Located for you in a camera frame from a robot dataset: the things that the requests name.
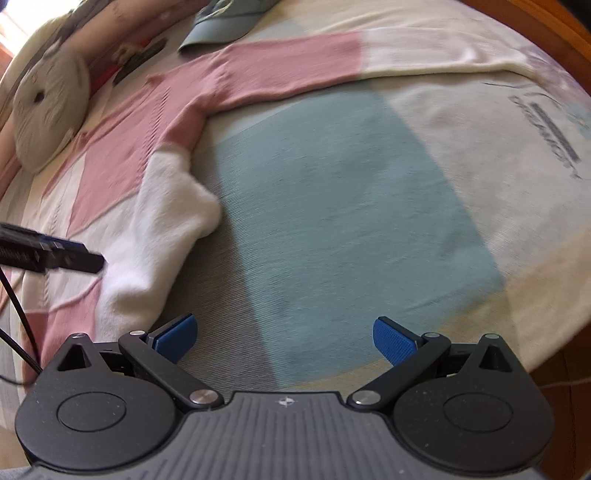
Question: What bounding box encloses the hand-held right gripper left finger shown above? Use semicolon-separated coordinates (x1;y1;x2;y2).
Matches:
55;314;223;409

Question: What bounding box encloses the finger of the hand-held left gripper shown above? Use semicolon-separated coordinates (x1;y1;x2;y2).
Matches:
0;224;105;273

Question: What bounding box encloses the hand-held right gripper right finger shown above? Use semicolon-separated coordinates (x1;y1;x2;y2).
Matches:
347;316;513;409

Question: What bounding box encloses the pink and white sweater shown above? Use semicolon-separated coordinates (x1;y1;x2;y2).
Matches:
0;4;546;381

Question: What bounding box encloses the grey cat face cushion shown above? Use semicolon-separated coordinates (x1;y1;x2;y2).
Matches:
11;16;90;174

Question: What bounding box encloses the red flat item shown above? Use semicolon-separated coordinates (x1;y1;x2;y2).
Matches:
90;39;153;93

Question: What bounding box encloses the small flower ornament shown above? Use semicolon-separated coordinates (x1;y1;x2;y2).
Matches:
113;44;144;65

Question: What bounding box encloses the black phone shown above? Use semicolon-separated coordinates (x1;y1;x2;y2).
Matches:
113;38;168;86

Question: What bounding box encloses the pink floral folded quilt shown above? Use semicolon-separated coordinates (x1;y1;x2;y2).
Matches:
0;0;218;134

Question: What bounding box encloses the blue cap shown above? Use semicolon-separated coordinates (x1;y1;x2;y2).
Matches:
178;0;278;49

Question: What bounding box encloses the wooden headboard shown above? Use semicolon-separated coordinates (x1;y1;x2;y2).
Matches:
466;0;591;97

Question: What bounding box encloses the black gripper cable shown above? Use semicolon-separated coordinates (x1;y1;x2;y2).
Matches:
0;267;43;386

